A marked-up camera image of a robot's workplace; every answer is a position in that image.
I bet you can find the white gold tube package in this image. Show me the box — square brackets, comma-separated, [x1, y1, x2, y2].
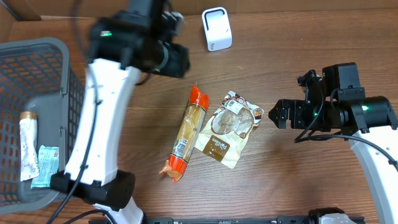
[19, 111, 39, 182]

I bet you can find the orange cracker sleeve package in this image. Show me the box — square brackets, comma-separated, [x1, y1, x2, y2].
[159, 85, 210, 183]

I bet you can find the white barcode scanner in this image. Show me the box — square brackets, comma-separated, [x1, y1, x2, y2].
[201, 7, 233, 52]

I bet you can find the teal snack packet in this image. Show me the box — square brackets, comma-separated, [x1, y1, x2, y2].
[30, 145, 59, 189]

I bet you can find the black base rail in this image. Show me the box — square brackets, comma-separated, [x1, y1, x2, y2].
[88, 216, 365, 224]

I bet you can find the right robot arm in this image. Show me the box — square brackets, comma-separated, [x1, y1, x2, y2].
[269, 62, 397, 223]

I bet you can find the brown white cookie pouch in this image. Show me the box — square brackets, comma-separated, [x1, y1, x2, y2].
[194, 91, 264, 169]

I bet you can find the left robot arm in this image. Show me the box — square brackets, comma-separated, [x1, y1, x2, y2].
[50, 0, 190, 223]

